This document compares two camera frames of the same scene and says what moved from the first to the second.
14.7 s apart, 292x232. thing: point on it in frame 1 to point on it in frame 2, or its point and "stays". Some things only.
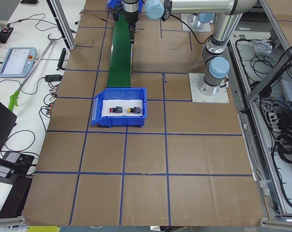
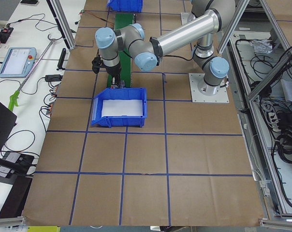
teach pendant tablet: (18, 62) stays
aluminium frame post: (61, 19) stays
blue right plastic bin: (117, 4) stays
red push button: (117, 109) to (122, 84)
